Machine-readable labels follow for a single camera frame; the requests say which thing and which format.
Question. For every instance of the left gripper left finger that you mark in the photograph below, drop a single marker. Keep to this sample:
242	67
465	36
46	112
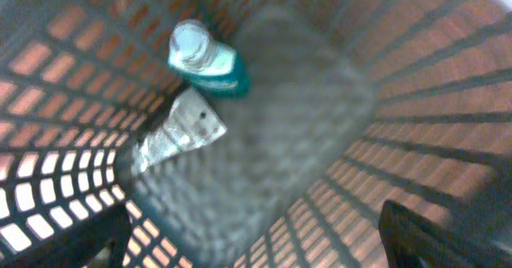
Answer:
99	241

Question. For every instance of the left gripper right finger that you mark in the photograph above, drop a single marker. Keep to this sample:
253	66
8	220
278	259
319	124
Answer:
411	240

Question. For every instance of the silver foil snack packet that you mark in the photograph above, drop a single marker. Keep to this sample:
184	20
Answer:
191	124

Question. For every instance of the teal mouthwash bottle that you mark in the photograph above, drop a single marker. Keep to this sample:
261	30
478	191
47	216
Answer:
210	66

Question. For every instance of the grey plastic mesh basket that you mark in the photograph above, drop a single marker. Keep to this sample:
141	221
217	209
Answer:
351	103

